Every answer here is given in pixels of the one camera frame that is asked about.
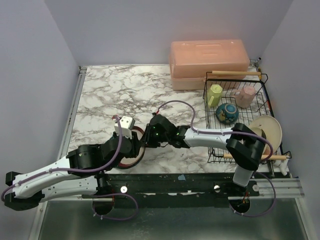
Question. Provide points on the yellow-green ceramic mug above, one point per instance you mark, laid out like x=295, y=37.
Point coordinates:
x=214, y=95

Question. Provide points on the dark bowl cream inside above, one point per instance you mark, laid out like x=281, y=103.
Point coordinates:
x=227, y=113

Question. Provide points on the pink ceramic mug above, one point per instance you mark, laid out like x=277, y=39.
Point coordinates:
x=245, y=96

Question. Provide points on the cream plate black patch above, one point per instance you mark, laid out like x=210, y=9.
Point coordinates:
x=259, y=132

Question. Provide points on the pink and cream plate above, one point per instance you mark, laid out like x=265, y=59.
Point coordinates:
x=272, y=129

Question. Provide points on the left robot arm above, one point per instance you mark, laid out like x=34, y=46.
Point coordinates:
x=80, y=172

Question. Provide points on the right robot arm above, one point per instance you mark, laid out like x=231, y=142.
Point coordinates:
x=220, y=140

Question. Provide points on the translucent pink storage box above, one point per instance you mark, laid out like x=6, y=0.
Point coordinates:
x=189, y=61

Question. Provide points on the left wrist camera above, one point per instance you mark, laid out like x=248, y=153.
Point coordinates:
x=125, y=124

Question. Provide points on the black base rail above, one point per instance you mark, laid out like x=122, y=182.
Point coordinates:
x=173, y=190

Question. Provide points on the black wire dish rack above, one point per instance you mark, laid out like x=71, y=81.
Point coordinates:
x=240, y=112

